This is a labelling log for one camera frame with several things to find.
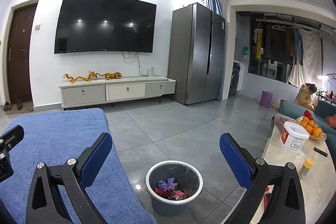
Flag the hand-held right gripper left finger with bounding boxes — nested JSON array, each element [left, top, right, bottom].
[[26, 132, 113, 224]]

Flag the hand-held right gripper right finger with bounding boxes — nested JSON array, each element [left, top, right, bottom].
[[219, 133, 306, 224]]

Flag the purple and white wrapper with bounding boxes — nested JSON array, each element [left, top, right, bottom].
[[157, 177, 179, 190]]

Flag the pink snack wrapper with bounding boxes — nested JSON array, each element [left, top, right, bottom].
[[155, 186, 185, 200]]

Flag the blue-grey trash bin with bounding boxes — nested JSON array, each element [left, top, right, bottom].
[[145, 160, 204, 218]]

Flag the brown doormat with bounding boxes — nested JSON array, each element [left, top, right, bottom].
[[5, 105, 34, 116]]

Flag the blue fluffy blanket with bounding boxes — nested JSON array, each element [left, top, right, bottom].
[[0, 108, 158, 224]]

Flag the dark red packet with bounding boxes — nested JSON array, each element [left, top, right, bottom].
[[274, 113, 290, 133]]

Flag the white container with red label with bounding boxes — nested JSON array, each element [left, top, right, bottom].
[[280, 121, 310, 154]]

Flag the white television cabinet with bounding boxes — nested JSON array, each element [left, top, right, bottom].
[[59, 76, 176, 111]]

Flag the purple waste bin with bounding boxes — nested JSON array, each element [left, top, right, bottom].
[[260, 91, 274, 108]]

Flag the yellow-capped bottle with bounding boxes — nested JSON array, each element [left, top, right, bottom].
[[298, 157, 314, 179]]

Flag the teal sofa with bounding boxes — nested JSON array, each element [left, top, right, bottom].
[[278, 99, 336, 138]]

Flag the pile of oranges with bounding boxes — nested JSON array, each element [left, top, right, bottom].
[[298, 116, 323, 137]]

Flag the dark washing machine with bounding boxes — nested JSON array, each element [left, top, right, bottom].
[[228, 61, 246, 97]]

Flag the golden dragon figurine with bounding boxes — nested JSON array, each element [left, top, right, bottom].
[[62, 70, 105, 84]]

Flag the marble coffee table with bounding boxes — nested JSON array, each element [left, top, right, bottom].
[[247, 114, 336, 224]]

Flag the golden tiger figurine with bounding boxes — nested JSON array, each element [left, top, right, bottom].
[[104, 72, 123, 80]]

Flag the dark brown door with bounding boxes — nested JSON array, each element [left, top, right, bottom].
[[6, 2, 39, 105]]

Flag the glass fruit bowl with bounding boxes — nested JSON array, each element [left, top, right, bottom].
[[296, 122, 327, 141]]

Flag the grey double-door refrigerator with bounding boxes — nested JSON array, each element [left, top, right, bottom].
[[167, 2, 226, 105]]

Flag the yellow hanging garment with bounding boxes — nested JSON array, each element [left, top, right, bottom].
[[255, 29, 263, 59]]

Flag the white patterned hanging sheet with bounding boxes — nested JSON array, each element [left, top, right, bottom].
[[288, 29, 323, 88]]

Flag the dark hanging clothes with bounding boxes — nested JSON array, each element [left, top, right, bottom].
[[262, 27, 287, 60]]

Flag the brown hanging garment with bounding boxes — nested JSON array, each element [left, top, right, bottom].
[[286, 27, 295, 58]]

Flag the blue hanging jeans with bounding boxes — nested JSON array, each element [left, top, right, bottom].
[[293, 28, 304, 66]]

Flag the blue curtain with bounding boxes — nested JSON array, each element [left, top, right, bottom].
[[205, 0, 224, 16]]

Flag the television cable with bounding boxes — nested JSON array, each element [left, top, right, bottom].
[[121, 51, 149, 77]]

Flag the black wall television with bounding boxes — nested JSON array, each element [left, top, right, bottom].
[[54, 0, 157, 54]]

